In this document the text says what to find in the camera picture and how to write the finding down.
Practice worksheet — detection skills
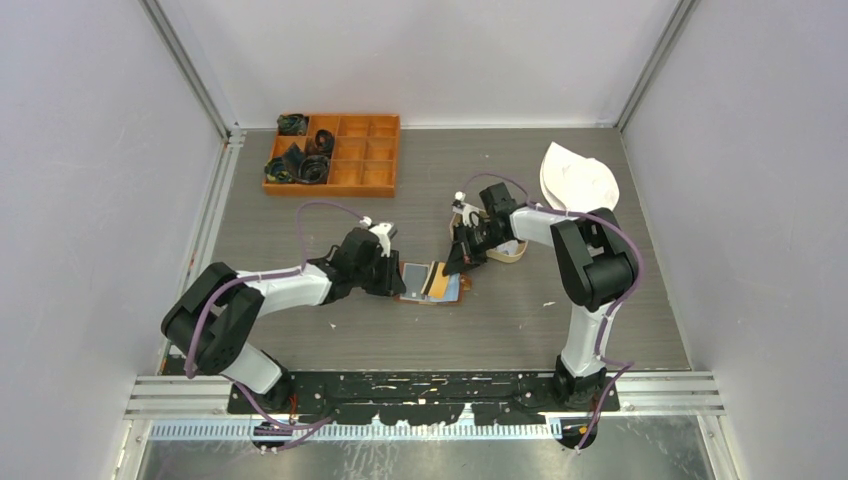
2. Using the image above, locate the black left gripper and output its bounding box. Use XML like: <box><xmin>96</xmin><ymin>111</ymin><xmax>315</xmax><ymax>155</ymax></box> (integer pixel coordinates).
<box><xmin>352</xmin><ymin>248</ymin><xmax>405</xmax><ymax>297</ymax></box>

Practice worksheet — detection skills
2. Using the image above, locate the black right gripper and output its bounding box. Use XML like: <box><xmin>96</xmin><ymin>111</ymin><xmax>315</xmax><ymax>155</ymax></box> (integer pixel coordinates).
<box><xmin>444</xmin><ymin>222</ymin><xmax>508</xmax><ymax>278</ymax></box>

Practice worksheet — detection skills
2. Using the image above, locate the orange leather card holder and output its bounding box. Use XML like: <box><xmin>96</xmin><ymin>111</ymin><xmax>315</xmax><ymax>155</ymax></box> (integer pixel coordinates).
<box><xmin>395</xmin><ymin>261</ymin><xmax>472</xmax><ymax>306</ymax></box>

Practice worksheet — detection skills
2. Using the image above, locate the gold card black stripe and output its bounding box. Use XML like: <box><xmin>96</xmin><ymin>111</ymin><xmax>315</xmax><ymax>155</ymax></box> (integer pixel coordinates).
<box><xmin>421</xmin><ymin>261</ymin><xmax>450</xmax><ymax>300</ymax></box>

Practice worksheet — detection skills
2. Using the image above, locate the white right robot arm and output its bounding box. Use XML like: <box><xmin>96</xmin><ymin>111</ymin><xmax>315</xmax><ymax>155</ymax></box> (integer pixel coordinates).
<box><xmin>443</xmin><ymin>183</ymin><xmax>640</xmax><ymax>411</ymax></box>

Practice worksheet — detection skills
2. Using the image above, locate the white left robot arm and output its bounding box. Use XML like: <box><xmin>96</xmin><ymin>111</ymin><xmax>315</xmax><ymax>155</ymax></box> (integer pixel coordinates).
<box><xmin>161</xmin><ymin>222</ymin><xmax>406</xmax><ymax>413</ymax></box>

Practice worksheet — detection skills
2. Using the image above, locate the beige oval tray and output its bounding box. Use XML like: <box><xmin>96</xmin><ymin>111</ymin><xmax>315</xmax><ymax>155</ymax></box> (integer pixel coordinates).
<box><xmin>448</xmin><ymin>213</ymin><xmax>528</xmax><ymax>264</ymax></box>

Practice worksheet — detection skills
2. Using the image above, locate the white bucket hat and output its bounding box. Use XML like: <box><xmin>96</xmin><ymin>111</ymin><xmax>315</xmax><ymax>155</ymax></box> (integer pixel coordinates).
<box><xmin>539</xmin><ymin>142</ymin><xmax>620</xmax><ymax>212</ymax></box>

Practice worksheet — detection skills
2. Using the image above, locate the orange wooden compartment organizer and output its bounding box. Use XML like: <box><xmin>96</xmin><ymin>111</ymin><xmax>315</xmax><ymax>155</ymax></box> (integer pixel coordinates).
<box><xmin>262</xmin><ymin>113</ymin><xmax>401</xmax><ymax>198</ymax></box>

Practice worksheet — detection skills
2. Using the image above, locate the black rolled belt lower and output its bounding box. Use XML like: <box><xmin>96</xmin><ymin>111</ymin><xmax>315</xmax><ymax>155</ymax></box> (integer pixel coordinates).
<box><xmin>297</xmin><ymin>155</ymin><xmax>331</xmax><ymax>185</ymax></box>

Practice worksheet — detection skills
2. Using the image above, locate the black rolled belt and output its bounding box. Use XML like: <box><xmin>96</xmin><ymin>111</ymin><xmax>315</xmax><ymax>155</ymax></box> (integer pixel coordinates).
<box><xmin>297</xmin><ymin>155</ymin><xmax>331</xmax><ymax>185</ymax></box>
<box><xmin>313</xmin><ymin>129</ymin><xmax>335</xmax><ymax>157</ymax></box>

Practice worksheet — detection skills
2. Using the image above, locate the black rolled belt centre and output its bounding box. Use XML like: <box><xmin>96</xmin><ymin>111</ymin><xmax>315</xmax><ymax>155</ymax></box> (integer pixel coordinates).
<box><xmin>313</xmin><ymin>129</ymin><xmax>335</xmax><ymax>157</ymax></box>

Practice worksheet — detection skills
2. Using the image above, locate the dark rolled belt top-left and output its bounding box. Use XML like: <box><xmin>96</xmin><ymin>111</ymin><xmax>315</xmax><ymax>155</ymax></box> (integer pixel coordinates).
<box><xmin>276</xmin><ymin>113</ymin><xmax>309</xmax><ymax>136</ymax></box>

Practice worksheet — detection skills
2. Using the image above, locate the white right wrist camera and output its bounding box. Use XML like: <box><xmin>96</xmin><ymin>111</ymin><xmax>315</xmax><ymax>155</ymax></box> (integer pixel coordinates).
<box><xmin>451</xmin><ymin>191</ymin><xmax>485</xmax><ymax>228</ymax></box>

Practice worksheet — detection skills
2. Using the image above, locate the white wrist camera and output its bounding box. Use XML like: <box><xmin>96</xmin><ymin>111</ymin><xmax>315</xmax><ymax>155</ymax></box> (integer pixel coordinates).
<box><xmin>359</xmin><ymin>216</ymin><xmax>397</xmax><ymax>257</ymax></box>
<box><xmin>451</xmin><ymin>191</ymin><xmax>485</xmax><ymax>228</ymax></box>

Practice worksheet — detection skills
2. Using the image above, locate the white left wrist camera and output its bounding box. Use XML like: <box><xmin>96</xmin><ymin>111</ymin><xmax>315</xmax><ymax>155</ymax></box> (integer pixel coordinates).
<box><xmin>359</xmin><ymin>216</ymin><xmax>397</xmax><ymax>257</ymax></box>

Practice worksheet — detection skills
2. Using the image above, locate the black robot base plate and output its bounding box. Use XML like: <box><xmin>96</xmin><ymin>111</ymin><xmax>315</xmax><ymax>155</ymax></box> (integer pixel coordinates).
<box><xmin>227</xmin><ymin>371</ymin><xmax>620</xmax><ymax>426</ymax></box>

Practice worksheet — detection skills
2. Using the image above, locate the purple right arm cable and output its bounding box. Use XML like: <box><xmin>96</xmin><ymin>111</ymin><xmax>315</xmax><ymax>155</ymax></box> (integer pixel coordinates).
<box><xmin>463</xmin><ymin>173</ymin><xmax>646</xmax><ymax>452</ymax></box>

